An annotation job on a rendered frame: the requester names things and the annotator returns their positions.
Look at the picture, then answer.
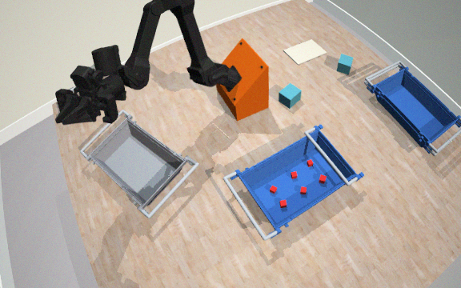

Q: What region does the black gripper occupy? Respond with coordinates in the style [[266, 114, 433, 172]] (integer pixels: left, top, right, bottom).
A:
[[55, 81, 118, 125]]

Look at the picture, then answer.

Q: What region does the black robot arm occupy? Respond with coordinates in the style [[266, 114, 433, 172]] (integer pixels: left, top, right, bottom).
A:
[[70, 0, 242, 101]]

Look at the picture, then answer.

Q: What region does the small teal block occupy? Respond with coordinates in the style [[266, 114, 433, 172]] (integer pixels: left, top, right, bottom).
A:
[[279, 83, 301, 109], [336, 54, 353, 75]]

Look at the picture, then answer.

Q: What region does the cream flat rectangular panel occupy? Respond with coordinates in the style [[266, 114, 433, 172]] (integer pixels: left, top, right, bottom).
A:
[[283, 39, 327, 65]]

